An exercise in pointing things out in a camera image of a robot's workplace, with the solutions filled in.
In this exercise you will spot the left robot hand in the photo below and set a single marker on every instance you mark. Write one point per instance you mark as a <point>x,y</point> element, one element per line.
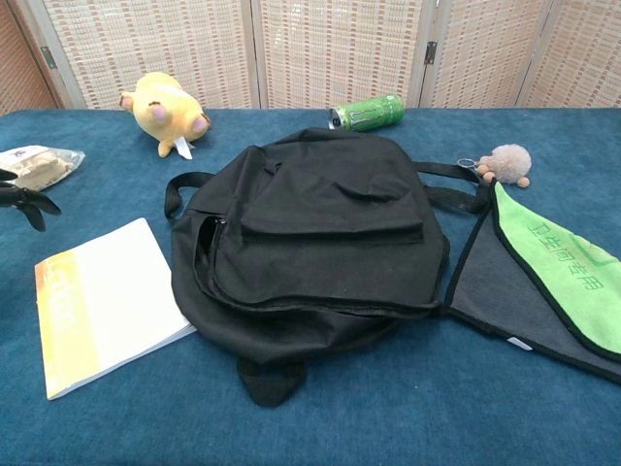
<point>24,196</point>

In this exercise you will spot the yellow white notebook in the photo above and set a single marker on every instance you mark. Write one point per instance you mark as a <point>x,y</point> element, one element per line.
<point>107,301</point>

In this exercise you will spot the black backpack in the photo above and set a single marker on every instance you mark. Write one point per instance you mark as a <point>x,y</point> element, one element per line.
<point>315,252</point>

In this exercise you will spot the clear snack bag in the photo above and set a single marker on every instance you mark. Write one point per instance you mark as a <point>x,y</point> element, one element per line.
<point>39,165</point>

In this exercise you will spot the black screen hinge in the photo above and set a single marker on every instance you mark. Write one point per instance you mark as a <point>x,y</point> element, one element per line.
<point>46,55</point>
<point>431,52</point>

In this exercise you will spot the yellow plush toy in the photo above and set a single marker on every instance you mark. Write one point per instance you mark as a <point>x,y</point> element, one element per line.
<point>165,107</point>

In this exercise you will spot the woven folding screen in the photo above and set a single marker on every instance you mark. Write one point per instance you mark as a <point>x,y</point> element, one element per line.
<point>335,48</point>

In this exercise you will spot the green drink can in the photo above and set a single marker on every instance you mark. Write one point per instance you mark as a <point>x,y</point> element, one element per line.
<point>369,112</point>

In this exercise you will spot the blue felt table cover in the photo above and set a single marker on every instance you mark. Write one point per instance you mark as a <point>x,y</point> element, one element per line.
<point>436,412</point>

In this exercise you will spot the green and grey cloth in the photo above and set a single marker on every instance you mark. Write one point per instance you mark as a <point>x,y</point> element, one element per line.
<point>485,291</point>

